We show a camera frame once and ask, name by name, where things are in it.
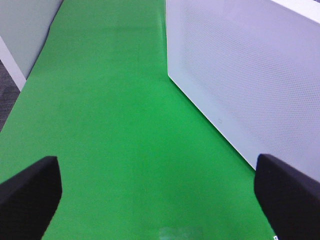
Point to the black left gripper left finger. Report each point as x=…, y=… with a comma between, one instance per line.
x=29, y=200

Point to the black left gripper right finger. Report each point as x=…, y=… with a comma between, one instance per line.
x=289, y=199

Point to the white microwave door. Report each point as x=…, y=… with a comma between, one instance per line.
x=252, y=67

